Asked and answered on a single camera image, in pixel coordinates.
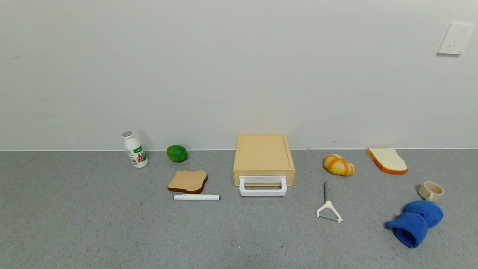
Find blue towel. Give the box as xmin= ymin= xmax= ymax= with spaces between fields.
xmin=385 ymin=200 xmax=444 ymax=248

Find brown toast slice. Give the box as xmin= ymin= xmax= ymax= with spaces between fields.
xmin=167 ymin=170 xmax=208 ymax=194

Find white wall socket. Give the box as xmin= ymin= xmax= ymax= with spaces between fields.
xmin=437 ymin=22 xmax=476 ymax=56

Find beige cup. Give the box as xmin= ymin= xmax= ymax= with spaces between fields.
xmin=418 ymin=181 xmax=444 ymax=201

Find white milk drink bottle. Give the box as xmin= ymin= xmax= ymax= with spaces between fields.
xmin=122 ymin=131 xmax=149 ymax=168

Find white marker pen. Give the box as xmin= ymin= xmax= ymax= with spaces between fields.
xmin=174 ymin=194 xmax=221 ymax=201

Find green lime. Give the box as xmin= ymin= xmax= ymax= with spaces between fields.
xmin=167 ymin=145 xmax=188 ymax=163

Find orange striped bread roll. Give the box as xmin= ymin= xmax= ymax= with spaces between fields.
xmin=323 ymin=154 xmax=356 ymax=176

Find white peeler with grey handle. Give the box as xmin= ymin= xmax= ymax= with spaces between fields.
xmin=316 ymin=181 xmax=343 ymax=223

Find white bread slice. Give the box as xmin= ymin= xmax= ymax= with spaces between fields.
xmin=366 ymin=148 xmax=408 ymax=175

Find yellow drawer case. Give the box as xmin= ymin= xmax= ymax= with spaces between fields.
xmin=233 ymin=134 xmax=296 ymax=186

